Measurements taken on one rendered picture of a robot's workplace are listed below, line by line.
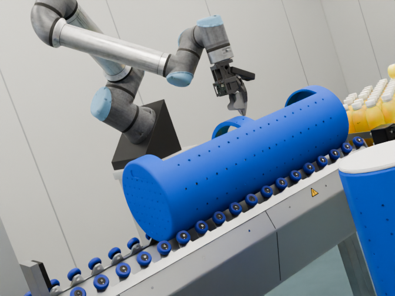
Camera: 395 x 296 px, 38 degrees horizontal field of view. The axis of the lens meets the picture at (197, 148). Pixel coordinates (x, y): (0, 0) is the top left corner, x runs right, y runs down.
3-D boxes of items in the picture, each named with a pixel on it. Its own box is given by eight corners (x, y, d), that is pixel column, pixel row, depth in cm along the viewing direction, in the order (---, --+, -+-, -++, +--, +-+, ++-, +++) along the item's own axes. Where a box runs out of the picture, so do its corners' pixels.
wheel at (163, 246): (153, 246, 174) (154, 243, 172) (165, 240, 176) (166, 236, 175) (161, 258, 172) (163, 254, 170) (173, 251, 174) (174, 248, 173)
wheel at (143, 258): (133, 257, 170) (134, 254, 168) (145, 251, 172) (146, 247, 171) (141, 269, 168) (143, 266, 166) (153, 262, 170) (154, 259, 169)
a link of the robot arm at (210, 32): (208, 17, 209) (224, 9, 201) (220, 49, 211) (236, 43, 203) (189, 22, 204) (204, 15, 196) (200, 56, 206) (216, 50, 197)
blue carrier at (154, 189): (134, 234, 198) (112, 158, 190) (301, 148, 245) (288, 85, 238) (181, 251, 175) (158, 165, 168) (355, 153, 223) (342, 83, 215)
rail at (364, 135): (315, 144, 256) (313, 138, 255) (317, 144, 256) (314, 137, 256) (390, 135, 223) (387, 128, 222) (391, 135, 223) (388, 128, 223)
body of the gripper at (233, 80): (217, 98, 206) (206, 67, 205) (234, 92, 211) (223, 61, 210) (229, 96, 200) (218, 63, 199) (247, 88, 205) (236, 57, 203)
